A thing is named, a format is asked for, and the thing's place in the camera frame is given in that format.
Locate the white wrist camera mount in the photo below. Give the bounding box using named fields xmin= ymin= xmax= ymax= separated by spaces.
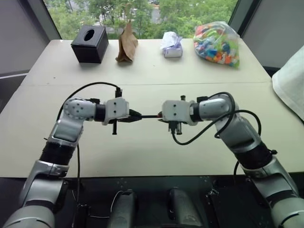
xmin=161 ymin=99 xmax=194 ymax=125
xmin=102 ymin=97 xmax=130 ymax=126

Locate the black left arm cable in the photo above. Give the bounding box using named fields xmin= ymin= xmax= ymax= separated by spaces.
xmin=57 ymin=82 xmax=123 ymax=228

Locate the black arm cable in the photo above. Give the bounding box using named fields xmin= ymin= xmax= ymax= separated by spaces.
xmin=57 ymin=82 xmax=123 ymax=228
xmin=170 ymin=92 xmax=262 ymax=182

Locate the white cloth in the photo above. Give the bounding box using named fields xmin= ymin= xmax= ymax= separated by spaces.
xmin=272 ymin=45 xmax=304 ymax=121

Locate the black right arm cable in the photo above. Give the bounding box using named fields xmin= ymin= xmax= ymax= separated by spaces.
xmin=170 ymin=92 xmax=262 ymax=182

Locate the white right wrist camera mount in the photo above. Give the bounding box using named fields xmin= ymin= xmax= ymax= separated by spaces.
xmin=161 ymin=99 xmax=194 ymax=125

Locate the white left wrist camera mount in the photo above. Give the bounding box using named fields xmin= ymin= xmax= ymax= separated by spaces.
xmin=102 ymin=97 xmax=130 ymax=126

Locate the white tissue pack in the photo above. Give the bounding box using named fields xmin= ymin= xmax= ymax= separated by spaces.
xmin=160 ymin=31 xmax=183 ymax=59

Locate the black tissue box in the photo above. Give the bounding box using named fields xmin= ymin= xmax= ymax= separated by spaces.
xmin=70 ymin=25 xmax=109 ymax=64

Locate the dark window frame post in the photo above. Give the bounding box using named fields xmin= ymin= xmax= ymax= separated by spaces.
xmin=42 ymin=0 xmax=63 ymax=40
xmin=228 ymin=0 xmax=248 ymax=38

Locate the grey rounded shape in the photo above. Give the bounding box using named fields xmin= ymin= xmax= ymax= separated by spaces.
xmin=108 ymin=189 xmax=137 ymax=228

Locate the brown paper bag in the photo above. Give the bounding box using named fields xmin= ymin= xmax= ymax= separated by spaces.
xmin=115 ymin=21 xmax=139 ymax=64

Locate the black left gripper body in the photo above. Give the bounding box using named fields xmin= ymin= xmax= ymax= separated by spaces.
xmin=112 ymin=87 xmax=123 ymax=135

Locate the thin white wire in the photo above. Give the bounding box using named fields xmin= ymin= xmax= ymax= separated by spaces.
xmin=89 ymin=190 xmax=124 ymax=219

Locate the plastic bag of colourful blocks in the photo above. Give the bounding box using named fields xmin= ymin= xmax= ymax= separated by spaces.
xmin=193 ymin=20 xmax=240 ymax=70

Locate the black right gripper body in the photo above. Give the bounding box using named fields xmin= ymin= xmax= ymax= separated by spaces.
xmin=167 ymin=95 xmax=186 ymax=135

